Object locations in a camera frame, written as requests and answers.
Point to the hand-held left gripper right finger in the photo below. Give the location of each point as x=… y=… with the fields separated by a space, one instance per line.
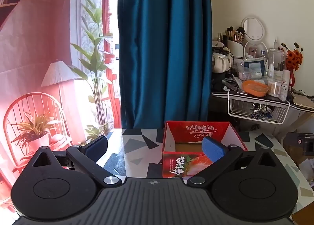
x=212 y=149

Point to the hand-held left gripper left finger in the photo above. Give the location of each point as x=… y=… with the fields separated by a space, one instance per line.
x=97 y=147

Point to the red cardboard box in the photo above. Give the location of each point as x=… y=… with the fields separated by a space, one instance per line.
x=176 y=166

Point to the silver foil packet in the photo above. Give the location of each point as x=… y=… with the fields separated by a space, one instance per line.
x=260 y=112

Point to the black bag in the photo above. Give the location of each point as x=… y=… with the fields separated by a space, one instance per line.
x=218 y=81

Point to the orange plastic bowl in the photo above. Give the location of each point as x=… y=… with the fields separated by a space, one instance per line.
x=255 y=89

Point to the clear cotton pad jar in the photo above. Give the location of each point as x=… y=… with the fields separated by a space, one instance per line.
x=245 y=74

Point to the clear cotton swab container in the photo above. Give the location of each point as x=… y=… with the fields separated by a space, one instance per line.
x=274 y=90

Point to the clear box with blue packs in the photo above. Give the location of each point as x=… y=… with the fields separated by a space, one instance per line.
x=255 y=68

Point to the white spray can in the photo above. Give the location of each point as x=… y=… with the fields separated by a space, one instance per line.
x=284 y=85

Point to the small white bottle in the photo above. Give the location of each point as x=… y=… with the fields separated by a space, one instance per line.
x=271 y=71

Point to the black-topped dressing table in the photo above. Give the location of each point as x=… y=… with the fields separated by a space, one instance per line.
x=301 y=109

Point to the white brush holder cup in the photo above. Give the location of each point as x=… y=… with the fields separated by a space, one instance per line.
x=234 y=48

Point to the beige notebook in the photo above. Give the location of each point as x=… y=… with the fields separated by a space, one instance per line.
x=304 y=101

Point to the pink cream tube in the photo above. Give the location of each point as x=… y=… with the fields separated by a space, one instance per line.
x=253 y=51

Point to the red vase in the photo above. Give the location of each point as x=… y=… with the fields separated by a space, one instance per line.
x=292 y=79

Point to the clear acrylic organiser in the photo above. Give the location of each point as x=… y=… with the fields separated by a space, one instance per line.
x=277 y=58

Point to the blue curtain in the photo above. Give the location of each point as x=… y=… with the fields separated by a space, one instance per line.
x=159 y=43

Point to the orange artificial flowers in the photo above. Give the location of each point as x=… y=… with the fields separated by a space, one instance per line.
x=294 y=59

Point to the round white vanity mirror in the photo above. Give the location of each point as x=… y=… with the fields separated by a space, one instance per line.
x=252 y=27

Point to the printed wall backdrop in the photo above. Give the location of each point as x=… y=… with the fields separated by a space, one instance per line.
x=36 y=31

